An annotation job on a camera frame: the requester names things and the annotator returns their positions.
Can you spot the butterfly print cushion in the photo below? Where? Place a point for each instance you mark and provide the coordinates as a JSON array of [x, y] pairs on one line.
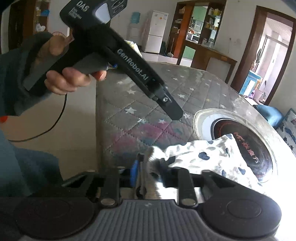
[[289, 132]]

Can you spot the brown wooden door frame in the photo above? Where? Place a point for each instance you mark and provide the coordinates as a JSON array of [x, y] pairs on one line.
[[251, 46]]

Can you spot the black round induction cooktop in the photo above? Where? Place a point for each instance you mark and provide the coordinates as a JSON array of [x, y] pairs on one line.
[[249, 139]]

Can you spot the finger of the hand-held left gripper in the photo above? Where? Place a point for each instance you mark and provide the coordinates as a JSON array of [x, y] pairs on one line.
[[174, 111]]

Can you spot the white refrigerator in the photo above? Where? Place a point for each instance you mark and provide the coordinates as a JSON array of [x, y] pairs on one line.
[[154, 32]]

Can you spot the grey quilted star table cover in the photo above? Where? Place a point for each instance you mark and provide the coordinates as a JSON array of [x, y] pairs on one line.
[[138, 111]]

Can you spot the teal sofa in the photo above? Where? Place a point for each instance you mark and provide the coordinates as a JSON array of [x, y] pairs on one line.
[[270, 114]]

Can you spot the water dispenser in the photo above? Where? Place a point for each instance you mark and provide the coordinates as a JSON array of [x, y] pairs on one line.
[[134, 27]]

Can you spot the person's legs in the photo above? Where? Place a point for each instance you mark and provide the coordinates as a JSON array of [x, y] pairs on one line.
[[25, 166]]

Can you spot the person's left hand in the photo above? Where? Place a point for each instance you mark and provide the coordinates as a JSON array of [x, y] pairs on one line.
[[64, 81]]

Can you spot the person's left forearm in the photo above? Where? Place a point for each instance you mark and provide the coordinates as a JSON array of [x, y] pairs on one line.
[[13, 74]]

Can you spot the white microwave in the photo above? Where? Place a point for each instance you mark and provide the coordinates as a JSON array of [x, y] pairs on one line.
[[193, 37]]

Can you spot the blue toy cabinet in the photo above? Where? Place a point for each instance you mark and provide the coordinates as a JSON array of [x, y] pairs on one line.
[[252, 84]]

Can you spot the white polka dot pants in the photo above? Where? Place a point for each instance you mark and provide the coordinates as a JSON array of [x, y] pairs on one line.
[[208, 153]]

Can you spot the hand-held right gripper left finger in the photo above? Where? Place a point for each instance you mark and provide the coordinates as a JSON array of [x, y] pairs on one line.
[[134, 172]]

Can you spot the wooden display cabinet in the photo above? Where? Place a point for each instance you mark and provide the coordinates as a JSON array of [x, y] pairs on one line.
[[185, 27]]

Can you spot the wooden counter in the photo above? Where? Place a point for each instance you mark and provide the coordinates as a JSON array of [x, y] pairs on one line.
[[212, 60]]

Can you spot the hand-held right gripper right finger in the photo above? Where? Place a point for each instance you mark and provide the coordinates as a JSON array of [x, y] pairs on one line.
[[186, 187]]

